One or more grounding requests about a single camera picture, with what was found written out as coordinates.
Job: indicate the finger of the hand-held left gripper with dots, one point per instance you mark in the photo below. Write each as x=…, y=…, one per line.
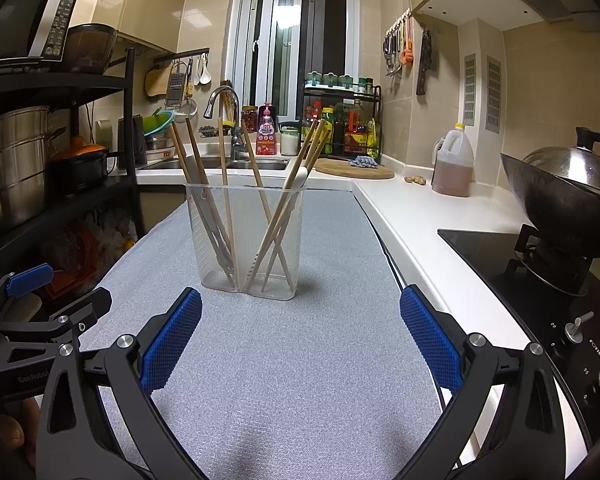
x=30, y=280
x=87, y=307

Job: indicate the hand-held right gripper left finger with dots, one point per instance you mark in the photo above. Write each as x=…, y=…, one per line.
x=172, y=340

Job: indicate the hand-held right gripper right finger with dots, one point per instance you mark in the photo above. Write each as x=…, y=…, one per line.
x=430, y=340

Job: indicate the clear plastic utensil holder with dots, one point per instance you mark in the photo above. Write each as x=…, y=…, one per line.
x=245, y=270

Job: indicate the bundle of wooden chopsticks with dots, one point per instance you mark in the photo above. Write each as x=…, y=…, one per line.
x=223, y=170

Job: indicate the person's left hand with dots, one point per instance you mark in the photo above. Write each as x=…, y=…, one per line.
x=7, y=430

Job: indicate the colourful plastic bags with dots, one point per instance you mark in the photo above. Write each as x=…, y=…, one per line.
x=95, y=245

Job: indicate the black gas stove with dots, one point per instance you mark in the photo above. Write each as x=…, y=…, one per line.
x=520, y=280

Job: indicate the steel stockpot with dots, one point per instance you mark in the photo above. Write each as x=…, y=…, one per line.
x=12, y=170

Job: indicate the black pot with orange lid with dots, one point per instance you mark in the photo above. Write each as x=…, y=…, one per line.
x=80, y=170

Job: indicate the grey textured table mat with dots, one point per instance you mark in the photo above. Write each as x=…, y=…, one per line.
x=305, y=360

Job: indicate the ginger root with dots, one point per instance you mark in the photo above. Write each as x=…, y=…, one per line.
x=414, y=180

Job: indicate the dark metal canister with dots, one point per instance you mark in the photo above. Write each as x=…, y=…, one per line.
x=132, y=142

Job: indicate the oil jug with yellow cap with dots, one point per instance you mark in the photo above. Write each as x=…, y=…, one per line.
x=452, y=170

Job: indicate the black wok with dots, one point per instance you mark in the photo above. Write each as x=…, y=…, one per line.
x=555, y=215

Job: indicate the blue dish cloth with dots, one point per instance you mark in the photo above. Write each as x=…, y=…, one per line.
x=364, y=162

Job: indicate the round wooden cutting board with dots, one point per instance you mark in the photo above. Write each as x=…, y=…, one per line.
x=340, y=170

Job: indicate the green plastic colander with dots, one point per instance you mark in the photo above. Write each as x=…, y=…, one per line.
x=157, y=125

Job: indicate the steel kitchen sink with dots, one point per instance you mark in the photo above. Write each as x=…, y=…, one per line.
x=260, y=164

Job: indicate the black shelving rack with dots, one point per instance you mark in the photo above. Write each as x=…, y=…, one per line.
x=45, y=82

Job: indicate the pink dish soap bottle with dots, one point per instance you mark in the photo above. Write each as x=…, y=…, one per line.
x=266, y=137

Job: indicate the steel wok lid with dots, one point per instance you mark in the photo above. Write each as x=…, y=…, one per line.
x=570, y=165

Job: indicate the row of condiment bottles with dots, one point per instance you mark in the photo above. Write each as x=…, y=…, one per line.
x=350, y=130

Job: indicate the white lidded jar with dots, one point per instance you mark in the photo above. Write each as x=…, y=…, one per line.
x=290, y=141

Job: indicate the red filled glass jar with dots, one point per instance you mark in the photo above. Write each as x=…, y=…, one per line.
x=249, y=120

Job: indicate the hanging wooden board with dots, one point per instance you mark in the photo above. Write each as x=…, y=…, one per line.
x=157, y=82

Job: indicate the chrome kitchen faucet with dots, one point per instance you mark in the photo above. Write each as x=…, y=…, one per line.
x=235, y=110

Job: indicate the hanging metal grater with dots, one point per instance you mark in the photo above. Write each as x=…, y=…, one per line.
x=176, y=85

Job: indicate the dark brown bowl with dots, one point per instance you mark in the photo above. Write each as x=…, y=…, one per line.
x=91, y=47

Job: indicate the hanging white spoons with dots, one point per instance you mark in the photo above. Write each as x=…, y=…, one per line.
x=204, y=75

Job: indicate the microwave oven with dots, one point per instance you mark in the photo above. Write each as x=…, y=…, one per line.
x=25, y=15

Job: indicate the row of green lidded jars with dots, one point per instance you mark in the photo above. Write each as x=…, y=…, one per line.
x=337, y=81

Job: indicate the hanging cleaver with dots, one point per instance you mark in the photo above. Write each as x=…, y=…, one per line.
x=424, y=60

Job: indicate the hanging kitchen tools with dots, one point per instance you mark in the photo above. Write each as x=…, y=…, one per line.
x=397, y=50

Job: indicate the grey wall vent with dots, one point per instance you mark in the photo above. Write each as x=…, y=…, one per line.
x=469, y=90
x=493, y=95

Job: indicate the window with white frame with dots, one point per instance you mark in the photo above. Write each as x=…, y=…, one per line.
x=285, y=35

